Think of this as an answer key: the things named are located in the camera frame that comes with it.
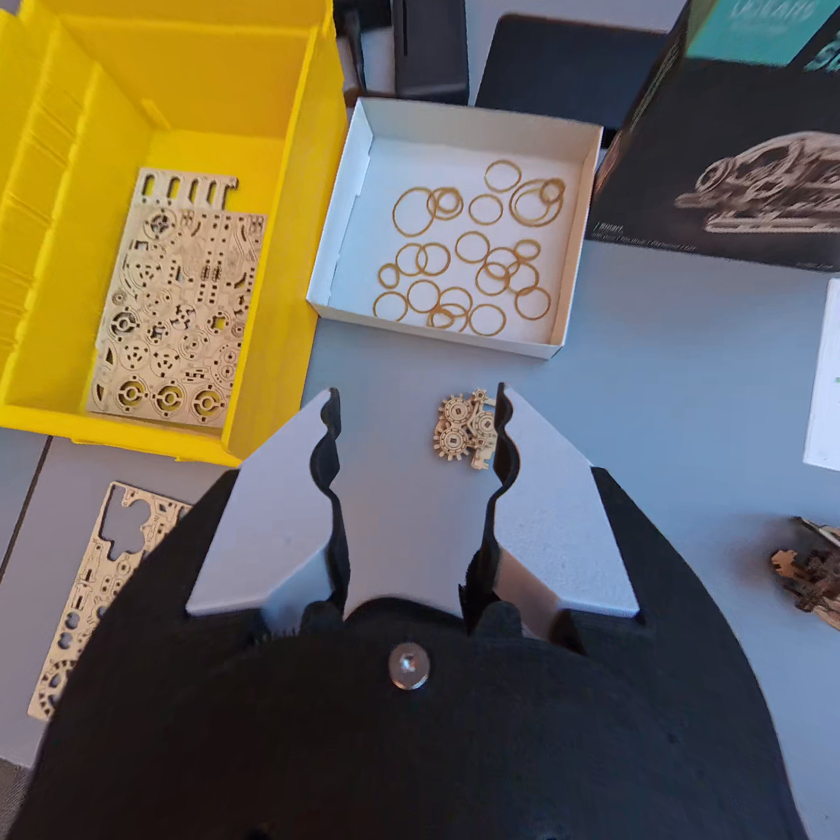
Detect group of tan rubber bands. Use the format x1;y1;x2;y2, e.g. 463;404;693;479
372;159;567;334

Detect yellow plastic bin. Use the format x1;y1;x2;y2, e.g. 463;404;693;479
0;0;349;468

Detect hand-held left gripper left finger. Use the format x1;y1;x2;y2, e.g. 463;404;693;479
185;387;352;631

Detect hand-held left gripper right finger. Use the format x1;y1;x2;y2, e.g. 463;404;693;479
459;382;641;641

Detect small wooden gear assembly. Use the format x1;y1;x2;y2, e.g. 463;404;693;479
432;387;500;470

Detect white instruction booklet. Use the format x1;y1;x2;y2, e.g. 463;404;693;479
804;277;840;471

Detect black chair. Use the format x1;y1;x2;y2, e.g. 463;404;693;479
392;0;470;102
474;14;670;132

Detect black model kit box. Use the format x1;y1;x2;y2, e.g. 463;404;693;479
584;0;840;273

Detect wooden laser-cut parts sheet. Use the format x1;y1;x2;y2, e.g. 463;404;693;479
85;167;269;431
26;481;194;723

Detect white cardboard box tray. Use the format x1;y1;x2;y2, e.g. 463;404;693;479
306;97;603;360

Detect partly built wooden model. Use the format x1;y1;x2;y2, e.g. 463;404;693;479
769;516;840;632

